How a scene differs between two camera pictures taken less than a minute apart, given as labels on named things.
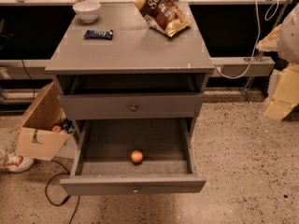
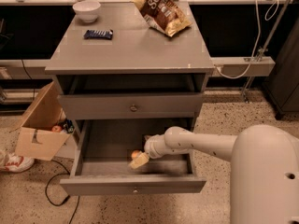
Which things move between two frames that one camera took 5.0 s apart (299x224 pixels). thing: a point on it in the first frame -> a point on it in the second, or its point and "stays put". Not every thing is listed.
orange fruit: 136,156 stays put
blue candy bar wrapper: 102,35 stays put
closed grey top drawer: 132,106 stays put
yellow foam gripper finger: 287,92 -> 143,158
